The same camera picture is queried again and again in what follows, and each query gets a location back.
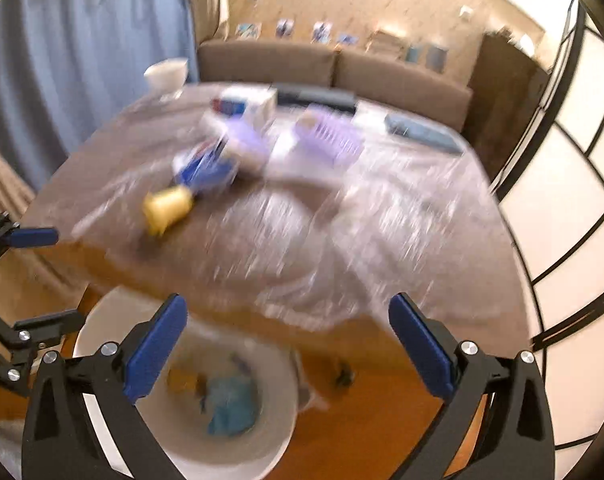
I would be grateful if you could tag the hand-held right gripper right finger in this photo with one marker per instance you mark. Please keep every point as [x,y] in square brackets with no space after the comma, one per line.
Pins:
[422,352]

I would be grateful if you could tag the black flat case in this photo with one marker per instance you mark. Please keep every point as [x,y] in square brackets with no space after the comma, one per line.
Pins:
[317,97]

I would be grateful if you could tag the white ceramic bowl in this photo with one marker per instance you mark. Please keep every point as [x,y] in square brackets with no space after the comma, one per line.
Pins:
[167,74]

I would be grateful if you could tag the clear plastic table cover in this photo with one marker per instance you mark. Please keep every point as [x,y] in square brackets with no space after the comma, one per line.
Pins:
[382,210]

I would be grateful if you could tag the blue white tissue packet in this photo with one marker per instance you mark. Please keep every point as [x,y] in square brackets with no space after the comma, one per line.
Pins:
[204,167]

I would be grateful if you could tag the translucent white plastic box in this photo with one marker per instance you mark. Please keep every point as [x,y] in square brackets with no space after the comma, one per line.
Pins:
[294,162]

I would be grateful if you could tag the white round waste bin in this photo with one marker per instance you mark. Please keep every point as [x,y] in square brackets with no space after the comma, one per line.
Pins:
[277,410]

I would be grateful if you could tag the purple ribbed hair roller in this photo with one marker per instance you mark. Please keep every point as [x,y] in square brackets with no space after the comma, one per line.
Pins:
[332,137]

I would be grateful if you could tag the white medicine box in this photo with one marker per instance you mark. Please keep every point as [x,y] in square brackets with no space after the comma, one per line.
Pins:
[247,102]

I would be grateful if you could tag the brown sofa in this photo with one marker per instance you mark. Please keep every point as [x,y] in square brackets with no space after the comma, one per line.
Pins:
[397,82]

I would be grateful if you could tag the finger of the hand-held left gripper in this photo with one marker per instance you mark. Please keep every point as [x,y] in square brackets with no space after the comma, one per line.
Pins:
[47,326]
[32,236]

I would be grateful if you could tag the blue curtain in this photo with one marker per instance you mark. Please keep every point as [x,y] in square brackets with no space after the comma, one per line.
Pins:
[82,60]

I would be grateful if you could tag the small grey cylinder speaker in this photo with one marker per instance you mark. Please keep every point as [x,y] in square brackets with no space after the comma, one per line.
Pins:
[413,54]

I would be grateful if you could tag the dark wooden cabinet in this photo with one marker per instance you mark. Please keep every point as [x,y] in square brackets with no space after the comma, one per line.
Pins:
[507,100]

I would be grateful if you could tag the purple plastic object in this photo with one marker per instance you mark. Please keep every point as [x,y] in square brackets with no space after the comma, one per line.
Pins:
[247,141]

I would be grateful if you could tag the white wall switch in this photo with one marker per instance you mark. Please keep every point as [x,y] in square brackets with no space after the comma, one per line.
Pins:
[466,10]

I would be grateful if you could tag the teal crumpled wrapper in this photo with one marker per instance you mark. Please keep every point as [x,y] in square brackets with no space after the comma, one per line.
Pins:
[232,407]

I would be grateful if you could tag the black framed paper screen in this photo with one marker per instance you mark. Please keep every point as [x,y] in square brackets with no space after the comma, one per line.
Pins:
[572,210]

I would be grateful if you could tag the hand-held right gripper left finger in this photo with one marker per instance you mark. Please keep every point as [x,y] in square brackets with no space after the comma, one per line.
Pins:
[154,347]

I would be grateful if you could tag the dark smartphone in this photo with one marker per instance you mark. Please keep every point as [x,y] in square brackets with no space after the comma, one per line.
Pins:
[422,132]

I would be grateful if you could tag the beige curtain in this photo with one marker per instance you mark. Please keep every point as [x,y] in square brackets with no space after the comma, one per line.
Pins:
[209,0]

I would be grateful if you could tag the large grey cylinder speaker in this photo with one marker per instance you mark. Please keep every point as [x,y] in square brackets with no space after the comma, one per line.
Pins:
[436,58]

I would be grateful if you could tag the wall photo print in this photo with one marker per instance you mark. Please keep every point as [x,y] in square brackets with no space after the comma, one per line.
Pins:
[285,27]
[247,31]
[321,31]
[347,39]

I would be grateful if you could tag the yellow plastic cup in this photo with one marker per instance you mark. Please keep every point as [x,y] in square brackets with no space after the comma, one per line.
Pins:
[166,207]

